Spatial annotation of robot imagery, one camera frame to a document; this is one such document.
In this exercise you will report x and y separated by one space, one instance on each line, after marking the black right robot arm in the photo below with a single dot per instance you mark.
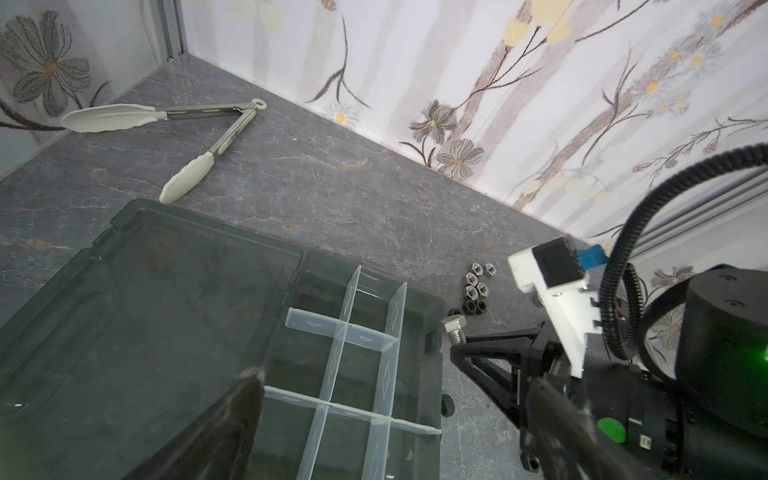
720 381

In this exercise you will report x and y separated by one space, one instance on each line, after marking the transparent grey organizer box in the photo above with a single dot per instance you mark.
141 332

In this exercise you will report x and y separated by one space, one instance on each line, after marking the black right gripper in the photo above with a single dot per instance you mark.
633 408

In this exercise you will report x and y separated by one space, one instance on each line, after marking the silver hex bolt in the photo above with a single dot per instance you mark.
454 327

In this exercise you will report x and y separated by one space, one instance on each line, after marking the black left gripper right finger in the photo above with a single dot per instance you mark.
567 443

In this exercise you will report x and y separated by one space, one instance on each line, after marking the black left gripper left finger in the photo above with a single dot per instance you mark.
218 443

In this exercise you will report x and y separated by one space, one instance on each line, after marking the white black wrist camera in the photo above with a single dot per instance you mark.
554 273

